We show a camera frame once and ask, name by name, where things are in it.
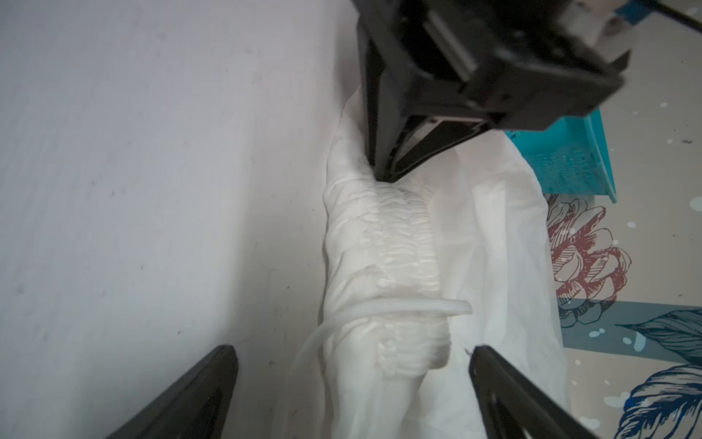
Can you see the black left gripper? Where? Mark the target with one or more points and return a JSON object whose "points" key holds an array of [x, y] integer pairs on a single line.
{"points": [[514, 65]]}

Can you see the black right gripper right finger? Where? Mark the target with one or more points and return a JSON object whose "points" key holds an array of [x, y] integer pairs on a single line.
{"points": [[512, 406]]}

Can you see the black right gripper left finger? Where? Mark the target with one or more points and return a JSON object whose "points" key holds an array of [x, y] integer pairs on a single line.
{"points": [[195, 406]]}

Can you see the white shorts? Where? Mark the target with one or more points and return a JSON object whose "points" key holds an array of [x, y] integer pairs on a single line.
{"points": [[420, 273]]}

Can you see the teal plastic basket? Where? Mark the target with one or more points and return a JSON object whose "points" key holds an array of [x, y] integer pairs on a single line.
{"points": [[570, 158]]}

